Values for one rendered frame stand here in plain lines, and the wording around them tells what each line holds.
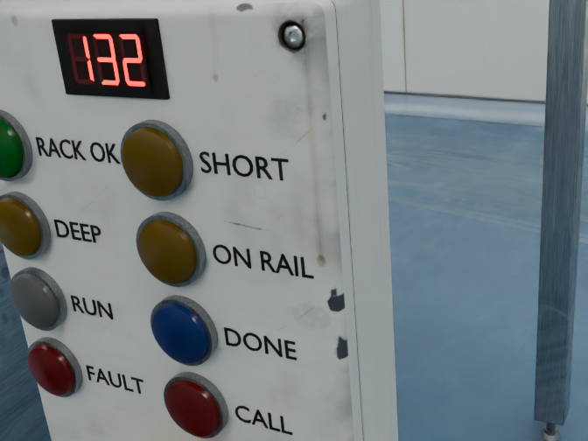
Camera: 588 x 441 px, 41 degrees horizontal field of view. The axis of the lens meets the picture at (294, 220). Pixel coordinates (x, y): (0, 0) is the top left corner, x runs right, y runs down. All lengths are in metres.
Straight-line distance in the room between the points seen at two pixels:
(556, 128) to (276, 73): 1.23
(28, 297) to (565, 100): 1.19
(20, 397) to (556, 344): 0.99
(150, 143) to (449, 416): 1.59
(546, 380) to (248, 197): 1.44
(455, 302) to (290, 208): 2.00
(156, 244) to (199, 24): 0.09
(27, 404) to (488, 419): 0.97
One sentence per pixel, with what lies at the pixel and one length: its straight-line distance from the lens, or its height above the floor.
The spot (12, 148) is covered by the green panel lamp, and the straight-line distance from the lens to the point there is 0.34.
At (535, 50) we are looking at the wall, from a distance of 3.82.
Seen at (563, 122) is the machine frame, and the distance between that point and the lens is 1.46.
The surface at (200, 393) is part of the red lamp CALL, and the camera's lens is 0.33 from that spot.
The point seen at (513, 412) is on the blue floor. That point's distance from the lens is 1.86.
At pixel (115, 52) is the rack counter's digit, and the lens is 0.29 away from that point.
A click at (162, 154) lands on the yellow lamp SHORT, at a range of 0.29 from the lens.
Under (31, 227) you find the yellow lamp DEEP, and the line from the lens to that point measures 0.35.
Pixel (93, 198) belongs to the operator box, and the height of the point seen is 0.99.
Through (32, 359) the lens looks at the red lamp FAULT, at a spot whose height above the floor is 0.91.
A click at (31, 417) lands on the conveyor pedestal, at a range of 1.43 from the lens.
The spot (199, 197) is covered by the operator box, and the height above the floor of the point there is 1.00.
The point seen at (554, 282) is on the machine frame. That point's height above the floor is 0.37.
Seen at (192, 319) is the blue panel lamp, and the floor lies 0.95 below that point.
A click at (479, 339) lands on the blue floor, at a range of 2.10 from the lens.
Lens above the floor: 1.10
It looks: 23 degrees down
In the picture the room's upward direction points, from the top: 5 degrees counter-clockwise
